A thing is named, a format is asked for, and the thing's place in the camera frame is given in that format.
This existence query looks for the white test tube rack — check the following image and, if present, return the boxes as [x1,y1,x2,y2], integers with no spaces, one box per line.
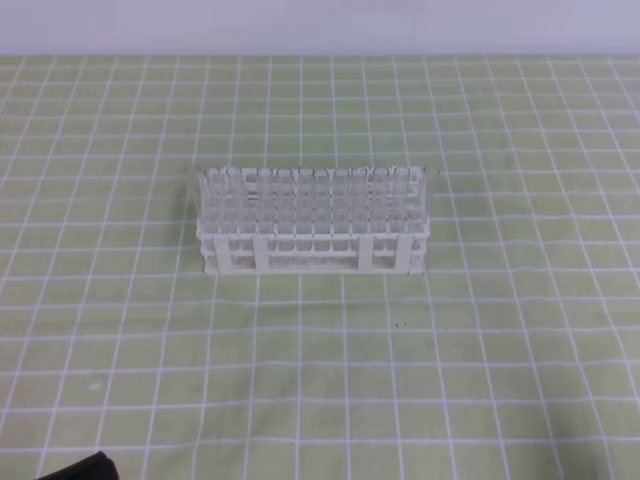
[196,166,432,275]

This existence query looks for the clear glass test tube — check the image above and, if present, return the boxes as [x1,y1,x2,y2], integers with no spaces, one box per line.
[391,166,411,234]
[190,164,212,237]

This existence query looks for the green checkered tablecloth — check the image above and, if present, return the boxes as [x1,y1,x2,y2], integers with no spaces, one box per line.
[1,56,639,479]

